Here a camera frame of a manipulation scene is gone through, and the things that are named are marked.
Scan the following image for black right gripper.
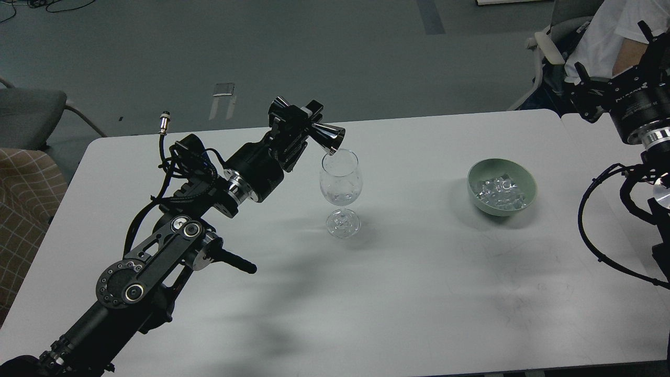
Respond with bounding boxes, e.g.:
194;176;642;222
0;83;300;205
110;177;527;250
569;21;669;145

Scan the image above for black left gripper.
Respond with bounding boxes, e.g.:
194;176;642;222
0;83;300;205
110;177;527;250
224;101;323;203

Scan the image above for steel double jigger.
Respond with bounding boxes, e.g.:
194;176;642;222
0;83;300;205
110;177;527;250
268;96;345;156

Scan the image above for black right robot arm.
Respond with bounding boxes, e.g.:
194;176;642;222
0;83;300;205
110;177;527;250
569;21;669;289

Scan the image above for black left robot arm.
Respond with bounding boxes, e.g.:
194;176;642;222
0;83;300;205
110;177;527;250
2;96;345;376

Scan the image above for clear wine glass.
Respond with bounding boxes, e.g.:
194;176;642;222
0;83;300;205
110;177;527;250
320;148;363;239

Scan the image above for seated person white shirt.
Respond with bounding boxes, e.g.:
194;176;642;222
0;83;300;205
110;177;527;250
554;1;669;116

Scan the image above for grey office chair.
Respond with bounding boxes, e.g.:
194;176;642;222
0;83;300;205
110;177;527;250
509;1;603;116

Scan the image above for metal floor plate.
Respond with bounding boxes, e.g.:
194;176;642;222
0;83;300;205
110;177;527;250
208;83;237;121

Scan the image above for green ceramic bowl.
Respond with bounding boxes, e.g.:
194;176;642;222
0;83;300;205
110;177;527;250
466;158;539;217

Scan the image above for grey chair at left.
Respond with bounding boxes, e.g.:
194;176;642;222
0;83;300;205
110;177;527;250
1;77;108;150

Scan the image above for beige checkered cushion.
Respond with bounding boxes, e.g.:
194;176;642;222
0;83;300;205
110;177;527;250
1;148;69;323

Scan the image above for black floor cables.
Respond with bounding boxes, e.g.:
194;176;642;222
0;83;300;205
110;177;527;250
0;0;95;23

